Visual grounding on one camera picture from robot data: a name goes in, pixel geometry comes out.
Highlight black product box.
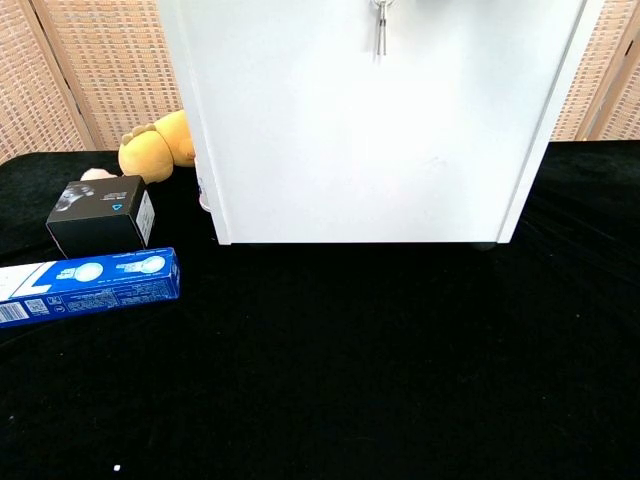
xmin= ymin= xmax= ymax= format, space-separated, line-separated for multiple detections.
xmin=45 ymin=174 xmax=156 ymax=260

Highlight blue toothpaste box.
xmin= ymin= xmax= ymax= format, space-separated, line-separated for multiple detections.
xmin=0 ymin=246 xmax=182 ymax=330

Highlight white bottle with print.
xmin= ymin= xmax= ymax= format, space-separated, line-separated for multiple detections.
xmin=194 ymin=157 xmax=214 ymax=214

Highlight woven bamboo folding screen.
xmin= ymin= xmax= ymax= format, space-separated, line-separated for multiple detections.
xmin=0 ymin=0 xmax=189 ymax=164
xmin=549 ymin=0 xmax=640 ymax=144

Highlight black tablecloth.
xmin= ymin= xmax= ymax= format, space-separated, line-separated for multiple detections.
xmin=0 ymin=139 xmax=640 ymax=480

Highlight white cabinet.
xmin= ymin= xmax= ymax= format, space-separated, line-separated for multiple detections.
xmin=155 ymin=0 xmax=606 ymax=246

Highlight yellow plush toy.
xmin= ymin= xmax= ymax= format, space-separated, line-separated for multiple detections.
xmin=117 ymin=109 xmax=197 ymax=186

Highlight small beige plush toy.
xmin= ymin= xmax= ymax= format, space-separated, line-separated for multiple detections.
xmin=79 ymin=168 xmax=124 ymax=182

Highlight silver keys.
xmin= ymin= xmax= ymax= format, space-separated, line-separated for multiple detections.
xmin=369 ymin=0 xmax=392 ymax=56

